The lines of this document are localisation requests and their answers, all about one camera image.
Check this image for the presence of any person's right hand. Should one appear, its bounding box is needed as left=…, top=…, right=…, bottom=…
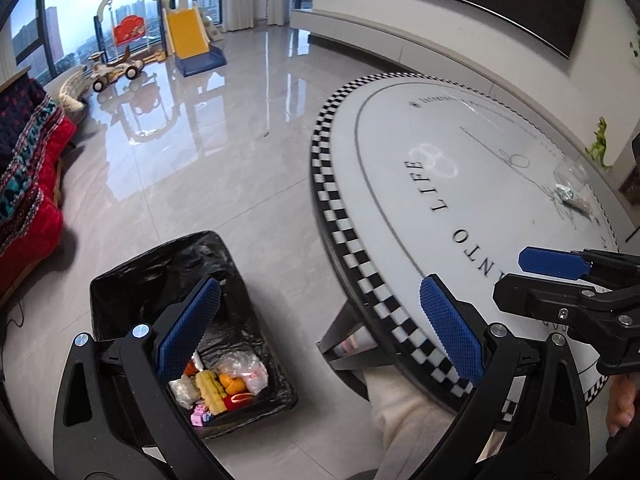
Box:
left=606, top=375, right=640, bottom=436

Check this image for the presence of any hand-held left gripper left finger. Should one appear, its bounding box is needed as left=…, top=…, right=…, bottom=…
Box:
left=52, top=276, right=223, bottom=480

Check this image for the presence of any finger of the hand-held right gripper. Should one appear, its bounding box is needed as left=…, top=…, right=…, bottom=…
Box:
left=492, top=272, right=609, bottom=334
left=517, top=246, right=640, bottom=287

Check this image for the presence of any pink white toy cube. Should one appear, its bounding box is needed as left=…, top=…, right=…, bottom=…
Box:
left=190, top=402, right=217, bottom=427

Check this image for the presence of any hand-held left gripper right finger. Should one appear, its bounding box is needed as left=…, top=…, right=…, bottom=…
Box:
left=415, top=275, right=594, bottom=480

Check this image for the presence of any red quilted blanket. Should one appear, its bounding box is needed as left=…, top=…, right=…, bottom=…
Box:
left=0, top=115, right=78, bottom=296

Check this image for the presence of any green toy dinosaur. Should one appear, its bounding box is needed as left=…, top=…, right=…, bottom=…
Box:
left=586, top=117, right=613, bottom=168

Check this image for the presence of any black-lined trash bin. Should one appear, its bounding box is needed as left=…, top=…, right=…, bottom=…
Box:
left=90, top=230, right=299, bottom=441

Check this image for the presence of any red children's swing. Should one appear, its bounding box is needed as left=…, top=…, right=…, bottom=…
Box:
left=94, top=0, right=168, bottom=63

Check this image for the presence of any yellow toy corn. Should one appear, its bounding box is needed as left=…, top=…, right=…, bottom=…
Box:
left=195, top=370, right=227, bottom=416

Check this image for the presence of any clear plastic cup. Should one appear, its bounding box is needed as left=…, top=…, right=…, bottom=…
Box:
left=552, top=157, right=590, bottom=188

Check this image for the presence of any orange tangerine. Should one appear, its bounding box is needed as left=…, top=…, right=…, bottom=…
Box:
left=220, top=372, right=249, bottom=396

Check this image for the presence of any white low wall cabinet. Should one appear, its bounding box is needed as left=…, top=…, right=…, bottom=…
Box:
left=290, top=8, right=501, bottom=73

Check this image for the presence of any person's white trouser leg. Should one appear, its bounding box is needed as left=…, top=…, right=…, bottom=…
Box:
left=364, top=367, right=506, bottom=480

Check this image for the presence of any dark patterned knit blanket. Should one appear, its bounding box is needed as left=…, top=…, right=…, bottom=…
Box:
left=0, top=77, right=66, bottom=241

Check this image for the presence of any dark table leg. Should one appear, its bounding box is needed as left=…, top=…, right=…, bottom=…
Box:
left=316, top=295, right=381, bottom=401

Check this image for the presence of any black floor cable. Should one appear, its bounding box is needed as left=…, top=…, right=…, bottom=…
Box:
left=2, top=290, right=26, bottom=328

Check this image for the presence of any yellow children's slide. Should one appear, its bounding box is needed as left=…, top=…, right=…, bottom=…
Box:
left=159, top=0, right=227, bottom=78

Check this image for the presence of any white toy climber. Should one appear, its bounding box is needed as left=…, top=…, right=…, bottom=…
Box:
left=197, top=5, right=226, bottom=41

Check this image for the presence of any clear red-printed plastic wrapper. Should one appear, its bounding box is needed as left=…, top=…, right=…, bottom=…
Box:
left=217, top=351, right=269, bottom=393

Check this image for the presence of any beige toy ride-on car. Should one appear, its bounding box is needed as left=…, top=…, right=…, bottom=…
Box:
left=89, top=52, right=146, bottom=93

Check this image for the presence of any beige pet bed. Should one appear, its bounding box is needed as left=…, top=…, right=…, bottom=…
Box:
left=59, top=71, right=91, bottom=111

